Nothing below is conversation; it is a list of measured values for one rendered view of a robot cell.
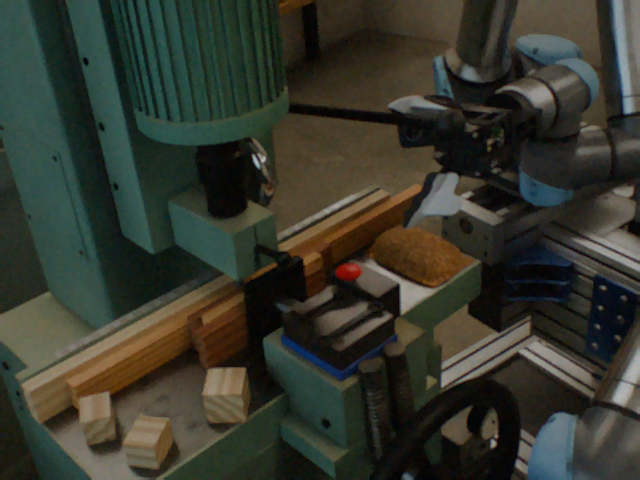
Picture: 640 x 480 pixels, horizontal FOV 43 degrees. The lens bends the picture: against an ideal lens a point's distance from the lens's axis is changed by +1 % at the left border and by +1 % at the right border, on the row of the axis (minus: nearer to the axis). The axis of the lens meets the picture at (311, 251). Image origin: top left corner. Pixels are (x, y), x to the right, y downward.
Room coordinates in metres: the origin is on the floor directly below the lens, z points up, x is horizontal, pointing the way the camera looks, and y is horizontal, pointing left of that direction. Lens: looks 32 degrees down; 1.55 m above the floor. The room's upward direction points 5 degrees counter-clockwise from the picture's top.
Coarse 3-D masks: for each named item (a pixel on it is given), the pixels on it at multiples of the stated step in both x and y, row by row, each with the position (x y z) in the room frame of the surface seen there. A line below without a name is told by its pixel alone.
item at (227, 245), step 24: (192, 192) 0.94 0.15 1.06; (192, 216) 0.89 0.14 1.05; (240, 216) 0.87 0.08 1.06; (264, 216) 0.87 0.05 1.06; (192, 240) 0.90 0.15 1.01; (216, 240) 0.85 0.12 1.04; (240, 240) 0.84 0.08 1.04; (264, 240) 0.86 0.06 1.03; (216, 264) 0.86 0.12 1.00; (240, 264) 0.83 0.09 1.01; (264, 264) 0.85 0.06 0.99
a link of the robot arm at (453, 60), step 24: (480, 0) 1.27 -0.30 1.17; (504, 0) 1.26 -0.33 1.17; (480, 24) 1.29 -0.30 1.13; (504, 24) 1.29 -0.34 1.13; (456, 48) 1.37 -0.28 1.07; (480, 48) 1.31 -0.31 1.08; (504, 48) 1.33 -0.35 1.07; (456, 72) 1.35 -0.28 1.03; (480, 72) 1.33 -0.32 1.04; (504, 72) 1.34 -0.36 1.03; (456, 96) 1.35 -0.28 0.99; (480, 96) 1.34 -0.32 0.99
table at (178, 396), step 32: (352, 256) 1.00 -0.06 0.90; (416, 288) 0.90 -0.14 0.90; (448, 288) 0.91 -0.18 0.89; (480, 288) 0.96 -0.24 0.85; (416, 320) 0.87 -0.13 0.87; (192, 352) 0.81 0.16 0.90; (256, 352) 0.80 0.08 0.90; (160, 384) 0.76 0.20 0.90; (192, 384) 0.75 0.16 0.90; (256, 384) 0.74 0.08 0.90; (64, 416) 0.72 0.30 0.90; (128, 416) 0.71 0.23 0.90; (160, 416) 0.70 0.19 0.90; (192, 416) 0.69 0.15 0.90; (256, 416) 0.69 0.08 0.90; (288, 416) 0.71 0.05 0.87; (64, 448) 0.66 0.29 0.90; (96, 448) 0.66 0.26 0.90; (192, 448) 0.64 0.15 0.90; (224, 448) 0.66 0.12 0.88; (256, 448) 0.68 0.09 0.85; (320, 448) 0.66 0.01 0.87; (352, 448) 0.65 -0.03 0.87
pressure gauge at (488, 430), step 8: (472, 408) 0.89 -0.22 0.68; (480, 408) 0.88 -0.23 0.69; (488, 408) 0.88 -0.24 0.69; (472, 416) 0.88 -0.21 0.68; (480, 416) 0.87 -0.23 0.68; (488, 416) 0.87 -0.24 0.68; (496, 416) 0.89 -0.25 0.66; (472, 424) 0.87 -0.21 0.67; (480, 424) 0.87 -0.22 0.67; (488, 424) 0.87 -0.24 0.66; (496, 424) 0.89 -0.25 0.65; (472, 432) 0.88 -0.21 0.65; (480, 432) 0.86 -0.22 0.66; (488, 432) 0.88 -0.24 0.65; (496, 432) 0.88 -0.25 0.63; (488, 440) 0.87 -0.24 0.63
